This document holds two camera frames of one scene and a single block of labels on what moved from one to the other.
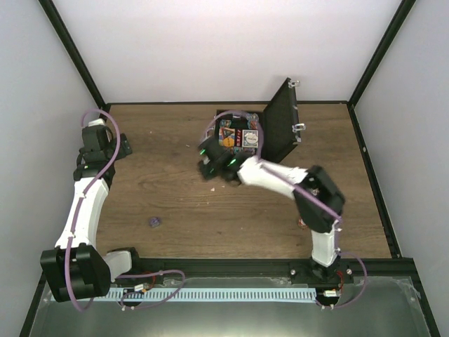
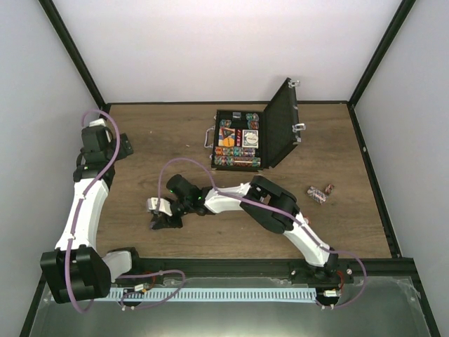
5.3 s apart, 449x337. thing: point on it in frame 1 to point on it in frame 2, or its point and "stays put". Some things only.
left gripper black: x=127 y=150 stays put
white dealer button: x=252 y=139 stays put
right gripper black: x=205 y=173 to x=169 y=222
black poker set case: x=271 y=134 stays put
